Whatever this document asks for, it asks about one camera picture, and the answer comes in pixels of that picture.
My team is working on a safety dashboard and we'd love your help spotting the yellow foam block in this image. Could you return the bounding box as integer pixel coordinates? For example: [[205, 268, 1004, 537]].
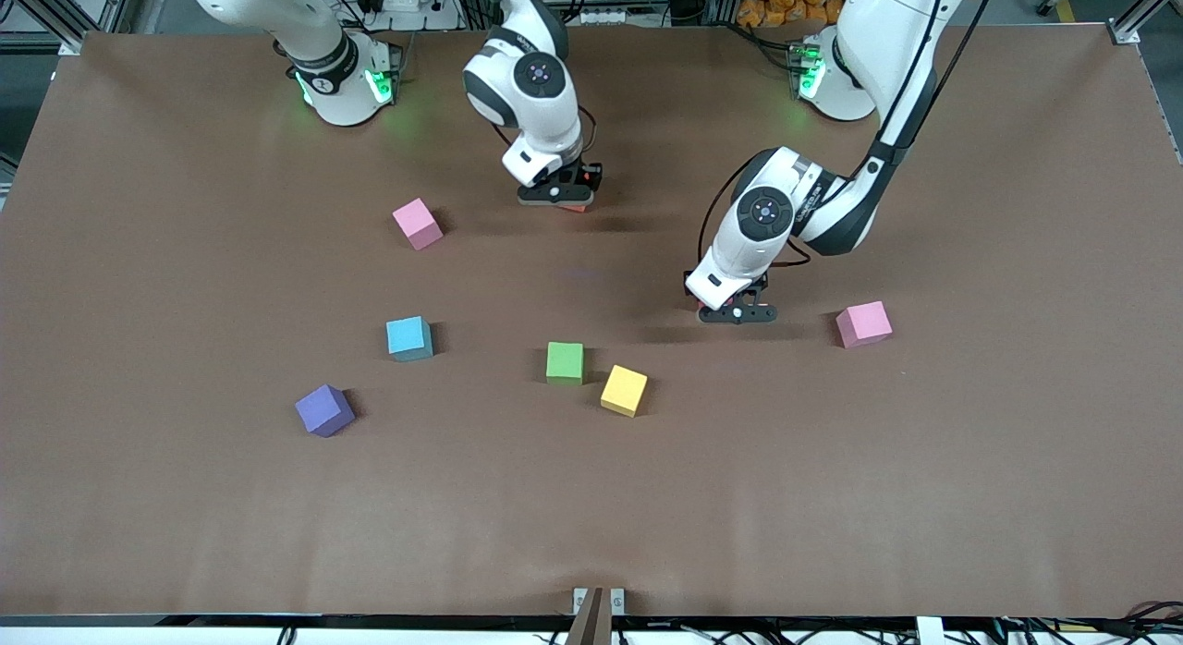
[[599, 364, 650, 419]]

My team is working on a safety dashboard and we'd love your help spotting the blue foam block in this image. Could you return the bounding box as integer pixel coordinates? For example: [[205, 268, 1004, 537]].
[[385, 315, 435, 363]]

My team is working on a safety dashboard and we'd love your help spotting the purple foam block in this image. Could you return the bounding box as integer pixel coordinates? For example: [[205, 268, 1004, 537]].
[[294, 383, 357, 439]]

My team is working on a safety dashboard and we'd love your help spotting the light pink foam block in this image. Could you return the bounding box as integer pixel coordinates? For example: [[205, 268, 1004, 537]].
[[835, 300, 895, 350], [391, 197, 445, 252]]

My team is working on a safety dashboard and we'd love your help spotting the green foam block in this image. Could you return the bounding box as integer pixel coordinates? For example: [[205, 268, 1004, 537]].
[[545, 341, 586, 386]]

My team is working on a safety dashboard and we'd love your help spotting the brown table cover mat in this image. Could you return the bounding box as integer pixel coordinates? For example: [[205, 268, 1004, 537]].
[[0, 24, 1183, 620]]

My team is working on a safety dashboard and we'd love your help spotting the pile of orange objects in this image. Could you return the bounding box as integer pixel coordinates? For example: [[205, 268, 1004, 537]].
[[738, 0, 851, 29]]

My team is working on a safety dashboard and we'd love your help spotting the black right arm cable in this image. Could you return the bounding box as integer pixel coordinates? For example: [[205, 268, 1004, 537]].
[[575, 104, 602, 163]]

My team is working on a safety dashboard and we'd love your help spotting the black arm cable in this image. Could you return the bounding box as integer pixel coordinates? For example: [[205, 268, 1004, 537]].
[[575, 104, 602, 163], [696, 0, 1001, 271]]

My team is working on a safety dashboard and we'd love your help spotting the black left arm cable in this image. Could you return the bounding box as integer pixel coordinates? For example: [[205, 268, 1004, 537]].
[[696, 0, 1001, 271]]

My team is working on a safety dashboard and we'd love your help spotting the aluminium frame profile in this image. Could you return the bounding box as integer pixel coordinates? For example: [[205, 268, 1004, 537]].
[[1109, 0, 1183, 45], [0, 0, 126, 55]]

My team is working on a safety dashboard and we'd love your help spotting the black cable bundle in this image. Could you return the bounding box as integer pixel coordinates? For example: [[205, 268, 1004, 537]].
[[994, 603, 1183, 645]]

